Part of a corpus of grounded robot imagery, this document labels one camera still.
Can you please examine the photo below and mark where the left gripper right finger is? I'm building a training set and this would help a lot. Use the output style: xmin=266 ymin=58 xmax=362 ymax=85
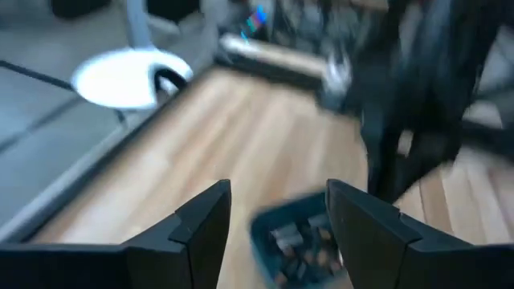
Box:
xmin=325 ymin=178 xmax=514 ymax=289

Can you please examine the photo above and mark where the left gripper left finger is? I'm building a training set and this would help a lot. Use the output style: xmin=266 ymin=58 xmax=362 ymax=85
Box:
xmin=0 ymin=178 xmax=233 ymax=289

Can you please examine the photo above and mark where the black copper battery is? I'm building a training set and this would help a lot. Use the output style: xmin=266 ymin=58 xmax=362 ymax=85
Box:
xmin=276 ymin=234 xmax=305 ymax=250
xmin=307 ymin=214 xmax=331 ymax=230
xmin=271 ymin=223 xmax=302 ymax=241

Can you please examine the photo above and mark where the blue plastic bin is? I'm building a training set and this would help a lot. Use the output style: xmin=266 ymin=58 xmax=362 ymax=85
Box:
xmin=249 ymin=191 xmax=350 ymax=289

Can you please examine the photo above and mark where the white round table top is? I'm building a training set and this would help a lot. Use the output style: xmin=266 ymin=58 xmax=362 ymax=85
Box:
xmin=71 ymin=47 xmax=194 ymax=111

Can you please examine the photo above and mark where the computer with RGB lights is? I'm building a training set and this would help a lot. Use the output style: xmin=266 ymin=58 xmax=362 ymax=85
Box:
xmin=239 ymin=3 xmax=269 ymax=43

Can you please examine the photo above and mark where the black curved bracket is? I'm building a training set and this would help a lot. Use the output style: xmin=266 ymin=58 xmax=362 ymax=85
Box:
xmin=153 ymin=67 xmax=189 ymax=94

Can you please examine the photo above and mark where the black aluminium frame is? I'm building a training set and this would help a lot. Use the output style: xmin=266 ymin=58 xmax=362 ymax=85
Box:
xmin=214 ymin=51 xmax=331 ymax=92

